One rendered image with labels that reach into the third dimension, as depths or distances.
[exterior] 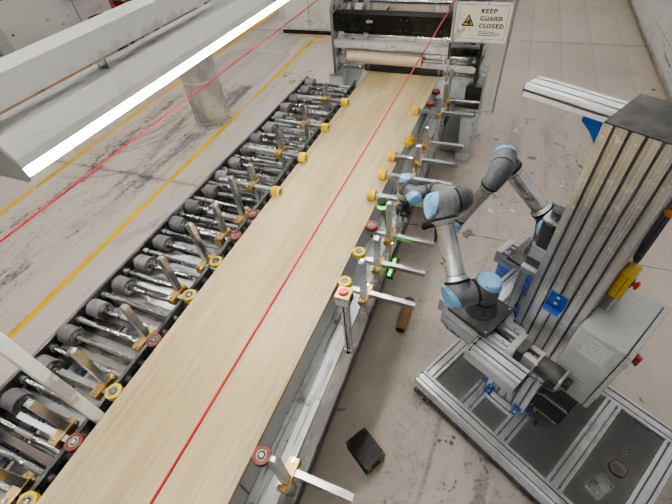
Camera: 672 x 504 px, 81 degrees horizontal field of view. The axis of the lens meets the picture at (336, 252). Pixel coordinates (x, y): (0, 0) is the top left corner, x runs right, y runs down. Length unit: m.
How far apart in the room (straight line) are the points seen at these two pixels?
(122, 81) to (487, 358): 1.76
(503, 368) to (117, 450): 1.76
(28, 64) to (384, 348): 2.68
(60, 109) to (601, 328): 1.91
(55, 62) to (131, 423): 1.63
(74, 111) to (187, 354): 1.53
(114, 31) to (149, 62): 0.09
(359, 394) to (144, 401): 1.41
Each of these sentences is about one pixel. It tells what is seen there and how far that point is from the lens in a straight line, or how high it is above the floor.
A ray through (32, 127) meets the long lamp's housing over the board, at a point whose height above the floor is 2.37.
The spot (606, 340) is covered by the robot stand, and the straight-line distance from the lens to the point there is 1.94.
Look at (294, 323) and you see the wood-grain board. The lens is 2.18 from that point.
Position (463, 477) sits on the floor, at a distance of 2.83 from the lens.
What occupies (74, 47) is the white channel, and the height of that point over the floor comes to 2.45.
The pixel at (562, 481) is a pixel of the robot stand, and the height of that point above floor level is 0.21.
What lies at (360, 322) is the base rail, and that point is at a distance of 2.38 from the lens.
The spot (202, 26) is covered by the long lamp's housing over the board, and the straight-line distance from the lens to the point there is 1.25.
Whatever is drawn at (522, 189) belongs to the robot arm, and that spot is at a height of 1.38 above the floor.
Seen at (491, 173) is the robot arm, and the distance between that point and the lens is 2.08.
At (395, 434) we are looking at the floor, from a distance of 2.85.
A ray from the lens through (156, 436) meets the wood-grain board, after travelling 2.12.
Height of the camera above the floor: 2.69
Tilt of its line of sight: 46 degrees down
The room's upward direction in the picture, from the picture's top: 6 degrees counter-clockwise
